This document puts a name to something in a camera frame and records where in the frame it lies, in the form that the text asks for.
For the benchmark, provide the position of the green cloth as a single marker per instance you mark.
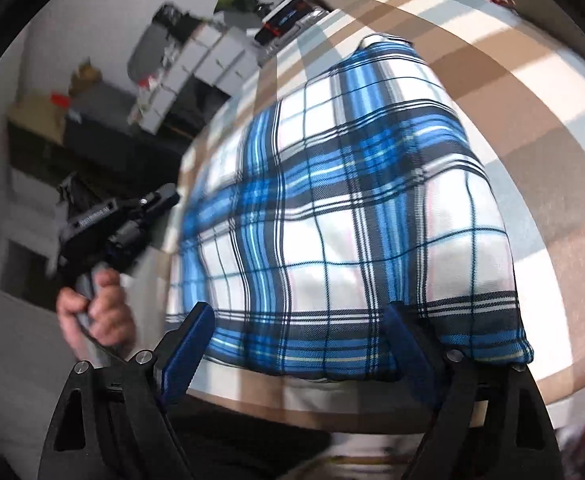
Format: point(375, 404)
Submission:
point(237, 0)

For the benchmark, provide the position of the checked bed sheet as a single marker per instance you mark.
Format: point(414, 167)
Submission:
point(522, 110)

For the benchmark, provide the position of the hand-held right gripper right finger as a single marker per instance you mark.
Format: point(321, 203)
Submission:
point(407, 355)

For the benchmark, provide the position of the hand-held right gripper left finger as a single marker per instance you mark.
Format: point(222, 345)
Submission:
point(187, 355)

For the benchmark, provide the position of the black desk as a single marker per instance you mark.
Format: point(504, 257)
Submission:
point(97, 140)

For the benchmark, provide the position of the blue plaid shirt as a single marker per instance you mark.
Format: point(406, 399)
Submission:
point(347, 210)

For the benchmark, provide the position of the white drawer cabinet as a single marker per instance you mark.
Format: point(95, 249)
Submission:
point(207, 60)

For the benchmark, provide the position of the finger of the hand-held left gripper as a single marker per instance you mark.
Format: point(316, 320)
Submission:
point(160, 199)

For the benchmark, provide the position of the person's left hand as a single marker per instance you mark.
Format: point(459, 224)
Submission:
point(107, 315)

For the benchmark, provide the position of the black printed box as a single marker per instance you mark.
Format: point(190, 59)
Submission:
point(280, 17)

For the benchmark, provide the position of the black bag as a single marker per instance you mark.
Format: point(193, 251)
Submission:
point(147, 50)

